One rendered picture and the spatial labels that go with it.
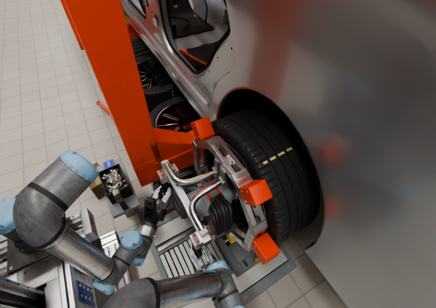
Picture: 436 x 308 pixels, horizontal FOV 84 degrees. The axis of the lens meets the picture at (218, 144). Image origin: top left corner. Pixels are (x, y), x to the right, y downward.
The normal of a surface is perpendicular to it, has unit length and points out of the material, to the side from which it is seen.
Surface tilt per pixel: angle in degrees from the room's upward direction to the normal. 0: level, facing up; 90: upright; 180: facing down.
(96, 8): 90
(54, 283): 0
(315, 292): 0
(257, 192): 35
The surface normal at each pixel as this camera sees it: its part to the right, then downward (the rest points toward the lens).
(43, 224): 0.69, 0.26
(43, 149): 0.03, -0.65
